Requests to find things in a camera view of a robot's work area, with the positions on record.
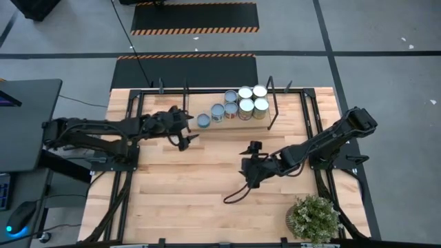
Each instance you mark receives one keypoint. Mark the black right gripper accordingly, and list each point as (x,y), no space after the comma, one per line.
(262,167)

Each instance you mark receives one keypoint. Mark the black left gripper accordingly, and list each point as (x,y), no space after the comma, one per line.
(165,125)

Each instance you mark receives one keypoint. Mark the short teal tuna can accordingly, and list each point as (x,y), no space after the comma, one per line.
(203,120)

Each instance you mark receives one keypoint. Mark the red and white tomato can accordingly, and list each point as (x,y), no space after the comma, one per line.
(231,109)

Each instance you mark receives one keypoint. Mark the peaches can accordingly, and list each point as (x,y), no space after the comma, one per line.
(246,105)

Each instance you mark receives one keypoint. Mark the yellow carrots can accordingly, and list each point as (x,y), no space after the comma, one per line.
(261,104)

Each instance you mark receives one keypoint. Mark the yellow-green labelled tin can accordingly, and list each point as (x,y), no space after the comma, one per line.
(259,91)
(245,92)

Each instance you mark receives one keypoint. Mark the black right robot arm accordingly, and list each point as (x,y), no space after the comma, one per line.
(324,137)

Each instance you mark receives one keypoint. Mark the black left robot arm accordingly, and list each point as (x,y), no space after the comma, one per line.
(103,125)

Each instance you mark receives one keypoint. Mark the black-framed wooden shelf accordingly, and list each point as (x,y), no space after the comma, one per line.
(203,103)

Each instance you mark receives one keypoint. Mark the hazard-striped black floor mat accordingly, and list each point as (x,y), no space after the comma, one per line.
(186,72)
(194,17)

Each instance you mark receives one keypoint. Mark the potted plant with white flowers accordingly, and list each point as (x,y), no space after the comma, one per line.
(315,218)

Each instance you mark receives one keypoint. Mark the black desk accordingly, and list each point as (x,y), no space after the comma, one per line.
(27,127)

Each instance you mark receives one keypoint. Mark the black caster wheel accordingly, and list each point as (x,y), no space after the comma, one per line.
(45,237)

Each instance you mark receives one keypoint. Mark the laptop screen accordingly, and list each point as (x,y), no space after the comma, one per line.
(8,100)

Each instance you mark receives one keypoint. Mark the black computer mouse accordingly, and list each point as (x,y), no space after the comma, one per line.
(20,217)

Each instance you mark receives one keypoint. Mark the dark keyboard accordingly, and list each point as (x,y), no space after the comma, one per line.
(4,191)

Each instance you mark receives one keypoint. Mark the black aluminium rig frame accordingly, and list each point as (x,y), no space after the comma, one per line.
(132,103)

